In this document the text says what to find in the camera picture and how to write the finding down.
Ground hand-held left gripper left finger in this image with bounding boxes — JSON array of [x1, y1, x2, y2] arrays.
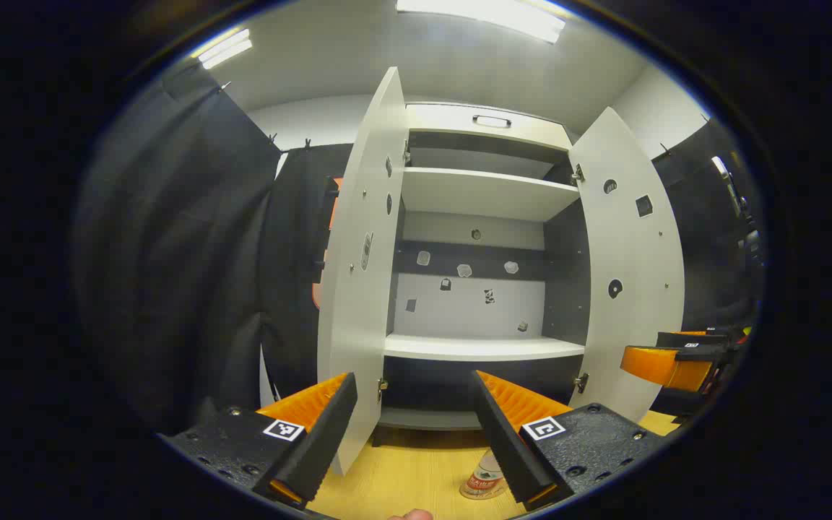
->
[[158, 372, 359, 510]]

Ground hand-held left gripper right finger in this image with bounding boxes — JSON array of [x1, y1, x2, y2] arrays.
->
[[469, 370, 670, 512]]

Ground clear bottle with red label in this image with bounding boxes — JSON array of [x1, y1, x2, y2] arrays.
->
[[459, 449, 509, 501]]

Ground white cabinet door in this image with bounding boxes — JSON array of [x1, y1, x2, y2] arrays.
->
[[568, 107, 685, 423], [316, 66, 408, 477]]

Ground computer monitor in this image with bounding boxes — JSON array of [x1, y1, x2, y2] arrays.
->
[[710, 155, 749, 217]]

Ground black backdrop cloth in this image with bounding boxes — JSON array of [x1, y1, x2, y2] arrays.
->
[[73, 61, 763, 434]]

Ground white cabinet with dark interior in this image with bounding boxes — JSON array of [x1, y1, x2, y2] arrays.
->
[[378, 101, 592, 433]]

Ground ceiling light panel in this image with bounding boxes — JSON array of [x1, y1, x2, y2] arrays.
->
[[196, 29, 253, 70]]

